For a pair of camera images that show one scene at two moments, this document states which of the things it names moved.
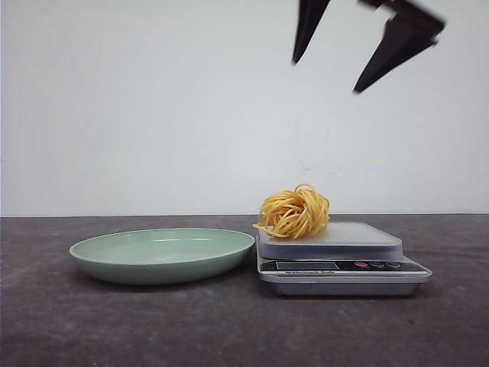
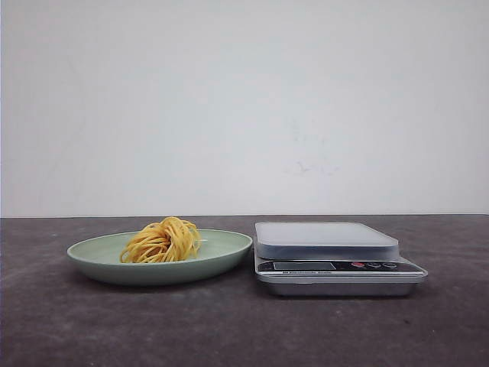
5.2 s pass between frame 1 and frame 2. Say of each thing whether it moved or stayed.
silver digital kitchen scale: stayed
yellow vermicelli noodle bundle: moved
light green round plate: stayed
